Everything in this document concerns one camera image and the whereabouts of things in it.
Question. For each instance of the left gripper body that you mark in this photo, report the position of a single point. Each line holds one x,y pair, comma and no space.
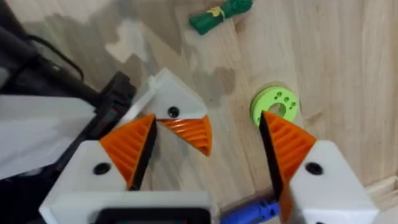
46,133

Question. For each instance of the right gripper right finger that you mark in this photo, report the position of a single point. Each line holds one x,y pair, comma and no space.
323,186

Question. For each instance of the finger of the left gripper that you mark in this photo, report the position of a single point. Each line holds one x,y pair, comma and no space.
138,104
177,99

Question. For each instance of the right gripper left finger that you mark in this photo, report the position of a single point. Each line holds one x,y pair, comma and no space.
93,161

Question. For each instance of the blue electric screwdriver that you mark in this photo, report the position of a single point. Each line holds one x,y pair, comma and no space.
248,213

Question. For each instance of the green toy vegetable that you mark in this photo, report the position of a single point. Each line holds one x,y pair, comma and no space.
219,15

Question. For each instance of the green disc with holes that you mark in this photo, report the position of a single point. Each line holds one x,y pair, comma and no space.
284,99

